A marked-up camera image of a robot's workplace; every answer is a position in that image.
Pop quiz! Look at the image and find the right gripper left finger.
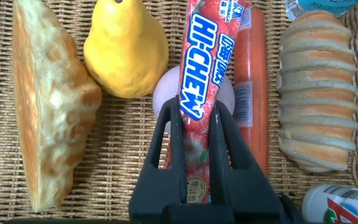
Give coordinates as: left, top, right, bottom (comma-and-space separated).
128, 95, 188, 223

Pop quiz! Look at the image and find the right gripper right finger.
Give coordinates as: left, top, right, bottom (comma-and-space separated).
208, 99, 285, 223

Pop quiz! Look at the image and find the pale purple round bun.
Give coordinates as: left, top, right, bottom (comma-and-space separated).
152, 64, 236, 134

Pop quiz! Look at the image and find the red strawberry candy stick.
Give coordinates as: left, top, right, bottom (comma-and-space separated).
163, 0, 247, 205

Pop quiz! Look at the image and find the orange sausage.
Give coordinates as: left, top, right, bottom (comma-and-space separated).
233, 2, 269, 177

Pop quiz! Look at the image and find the wicker basket holding food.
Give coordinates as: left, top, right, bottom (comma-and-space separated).
0, 0, 358, 224

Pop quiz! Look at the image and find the white milk bottle green label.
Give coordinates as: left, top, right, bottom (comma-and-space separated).
301, 183, 358, 224

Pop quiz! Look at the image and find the ridged bread roll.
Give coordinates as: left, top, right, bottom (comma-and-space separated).
275, 10, 358, 174

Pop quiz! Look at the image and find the flat toasted bread slice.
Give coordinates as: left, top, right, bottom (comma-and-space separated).
12, 0, 103, 213

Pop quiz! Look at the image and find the yellow pear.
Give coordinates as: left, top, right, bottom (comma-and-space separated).
83, 0, 170, 100

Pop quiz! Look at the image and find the clear water bottle blue label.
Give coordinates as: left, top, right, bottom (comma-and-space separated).
284, 0, 358, 21

